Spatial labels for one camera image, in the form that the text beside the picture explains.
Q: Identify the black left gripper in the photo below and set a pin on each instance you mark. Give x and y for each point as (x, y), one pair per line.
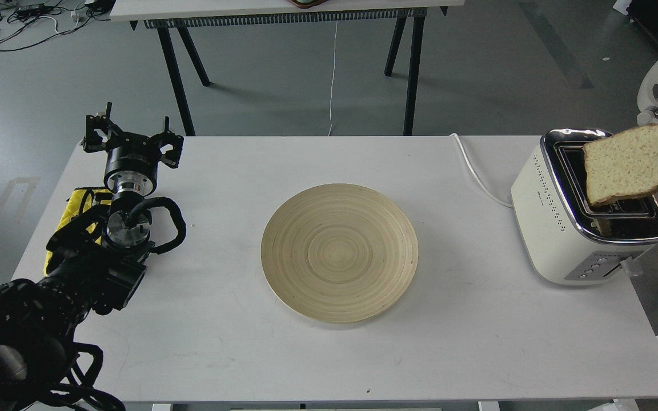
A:
(132, 159)

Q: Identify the slice of bread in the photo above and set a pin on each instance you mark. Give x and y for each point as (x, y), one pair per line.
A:
(623, 166)

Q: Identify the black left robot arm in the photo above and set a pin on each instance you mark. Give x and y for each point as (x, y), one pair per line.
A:
(97, 261)

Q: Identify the cream white toaster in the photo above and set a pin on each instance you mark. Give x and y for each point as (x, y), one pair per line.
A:
(568, 241)

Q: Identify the yellow cloth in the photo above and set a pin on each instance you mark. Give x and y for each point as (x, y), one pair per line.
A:
(80, 201)

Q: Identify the background table with black legs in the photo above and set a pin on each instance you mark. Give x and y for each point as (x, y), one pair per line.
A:
(181, 16)

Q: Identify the brown object on background table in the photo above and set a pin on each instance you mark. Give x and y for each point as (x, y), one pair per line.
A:
(305, 4)

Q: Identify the round bamboo plate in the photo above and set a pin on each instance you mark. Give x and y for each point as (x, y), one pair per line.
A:
(339, 253)

